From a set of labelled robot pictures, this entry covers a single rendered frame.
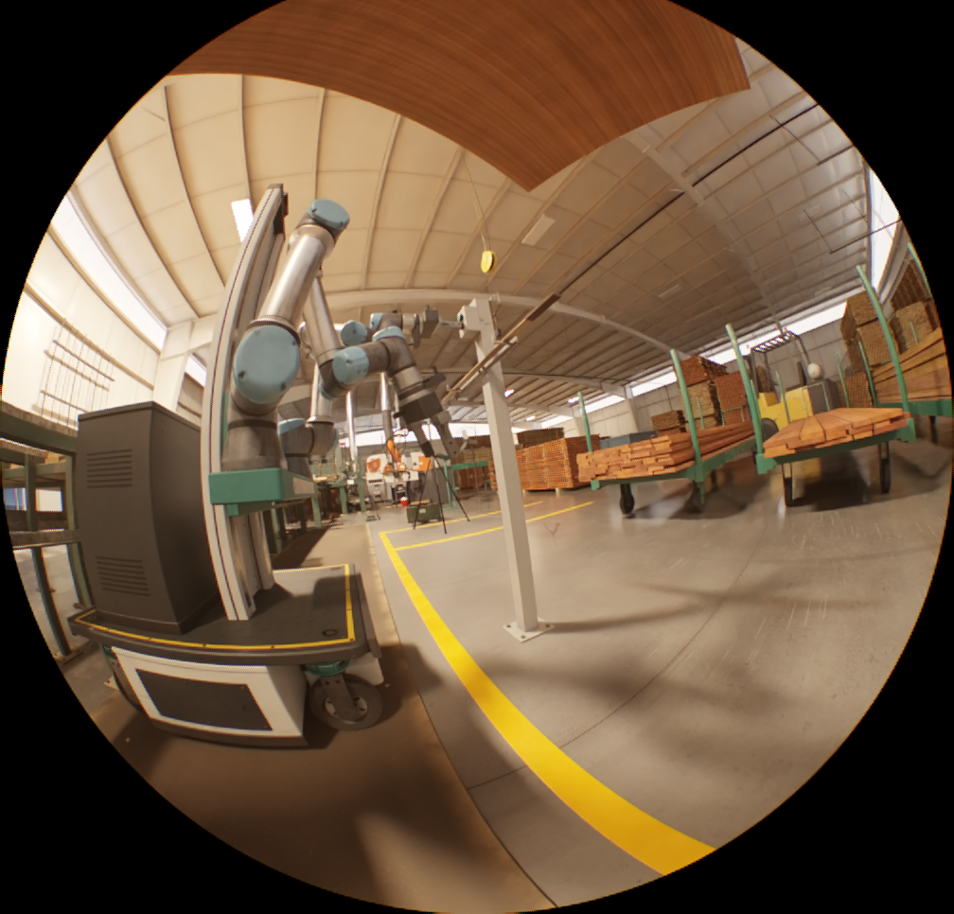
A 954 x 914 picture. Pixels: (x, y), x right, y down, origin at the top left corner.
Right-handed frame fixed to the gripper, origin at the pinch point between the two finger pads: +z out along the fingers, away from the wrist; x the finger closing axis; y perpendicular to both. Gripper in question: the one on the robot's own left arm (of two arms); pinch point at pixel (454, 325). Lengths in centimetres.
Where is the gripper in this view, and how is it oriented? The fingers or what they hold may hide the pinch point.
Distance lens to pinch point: 111.5
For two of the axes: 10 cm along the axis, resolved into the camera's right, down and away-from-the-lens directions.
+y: -1.4, -9.8, 1.3
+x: -3.9, 1.8, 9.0
